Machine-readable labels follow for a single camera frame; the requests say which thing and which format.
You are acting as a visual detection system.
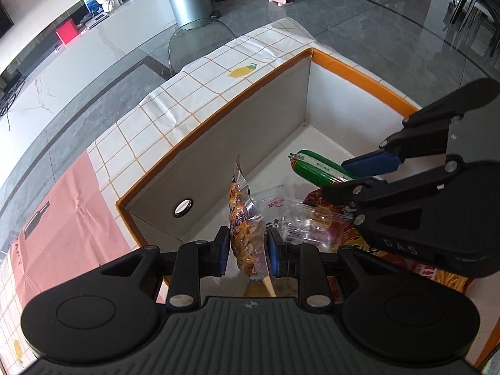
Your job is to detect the red snack bag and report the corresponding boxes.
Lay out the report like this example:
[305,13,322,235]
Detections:
[302,187,391,301]

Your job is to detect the red box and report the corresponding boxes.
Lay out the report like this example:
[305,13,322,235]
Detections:
[55,19,81,48]

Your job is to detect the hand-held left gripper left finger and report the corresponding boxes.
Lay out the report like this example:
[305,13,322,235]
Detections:
[97,226,232,310]

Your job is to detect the yellow snack packet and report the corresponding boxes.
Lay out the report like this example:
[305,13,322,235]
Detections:
[244,277,299,298]

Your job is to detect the green sausage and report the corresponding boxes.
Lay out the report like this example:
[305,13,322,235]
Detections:
[289,149,360,188]

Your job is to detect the silver kitchen scale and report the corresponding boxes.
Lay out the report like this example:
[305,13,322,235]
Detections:
[84,12,108,28]

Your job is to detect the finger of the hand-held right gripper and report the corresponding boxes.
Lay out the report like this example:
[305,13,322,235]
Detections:
[341,77,500,177]
[321,155,465,225]

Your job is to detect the pink mat with bottle prints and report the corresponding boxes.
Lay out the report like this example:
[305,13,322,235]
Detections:
[8,150,165,309]

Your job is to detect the clear glass chair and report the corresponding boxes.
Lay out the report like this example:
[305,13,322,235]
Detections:
[168,19,237,77]

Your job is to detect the black television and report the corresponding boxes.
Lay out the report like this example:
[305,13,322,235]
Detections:
[0,0,14,28]

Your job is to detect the white marble cabinet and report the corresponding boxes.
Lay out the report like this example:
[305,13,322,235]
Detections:
[0,0,184,133]

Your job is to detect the orange striped snack packet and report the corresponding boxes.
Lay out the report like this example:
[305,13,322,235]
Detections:
[406,262,474,294]

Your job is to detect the clear packet of brown snacks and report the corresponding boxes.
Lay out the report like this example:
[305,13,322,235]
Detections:
[227,154,279,298]

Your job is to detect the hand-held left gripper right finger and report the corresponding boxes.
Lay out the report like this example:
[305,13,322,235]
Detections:
[267,227,395,309]

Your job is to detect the white checkered lemon tablecloth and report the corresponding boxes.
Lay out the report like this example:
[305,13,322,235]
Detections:
[0,19,318,364]

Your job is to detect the white translucent snack packet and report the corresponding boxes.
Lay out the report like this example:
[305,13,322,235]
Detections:
[250,185,344,245]

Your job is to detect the orange storage box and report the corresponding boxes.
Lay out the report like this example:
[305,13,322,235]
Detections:
[116,47,489,309]

